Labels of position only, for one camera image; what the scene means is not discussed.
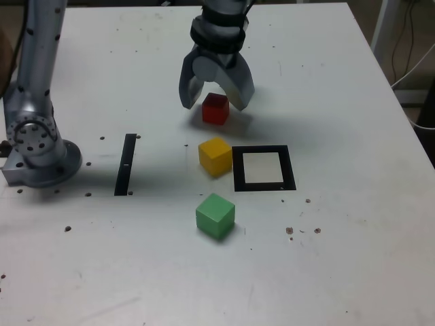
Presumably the green cube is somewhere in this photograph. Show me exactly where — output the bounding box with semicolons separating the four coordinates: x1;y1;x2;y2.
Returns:
195;192;237;241

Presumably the thin black hanging cable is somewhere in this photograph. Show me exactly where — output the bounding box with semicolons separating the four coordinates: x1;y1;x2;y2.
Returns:
390;0;415;82

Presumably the white table leg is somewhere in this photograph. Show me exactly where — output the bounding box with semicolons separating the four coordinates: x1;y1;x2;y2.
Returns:
370;0;392;60

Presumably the white cable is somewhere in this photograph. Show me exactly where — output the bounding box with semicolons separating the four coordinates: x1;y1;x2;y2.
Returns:
406;108;435;130
390;44;435;88

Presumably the yellow cube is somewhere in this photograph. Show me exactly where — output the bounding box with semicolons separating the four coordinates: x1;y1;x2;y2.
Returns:
198;137;234;178

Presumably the black tape strip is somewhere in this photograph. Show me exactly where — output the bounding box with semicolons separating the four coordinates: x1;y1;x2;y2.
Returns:
114;133;137;197

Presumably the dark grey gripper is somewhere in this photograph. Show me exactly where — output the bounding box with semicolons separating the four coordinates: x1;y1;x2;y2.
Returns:
178;45;256;112

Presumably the red cube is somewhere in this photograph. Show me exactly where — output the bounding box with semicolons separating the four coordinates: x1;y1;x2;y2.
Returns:
201;92;230;126

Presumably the brown rounded background object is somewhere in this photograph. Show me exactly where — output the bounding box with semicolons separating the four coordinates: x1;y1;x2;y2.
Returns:
0;30;18;93

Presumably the black tape square outline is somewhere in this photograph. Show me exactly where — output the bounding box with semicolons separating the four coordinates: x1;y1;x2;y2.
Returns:
232;145;297;192

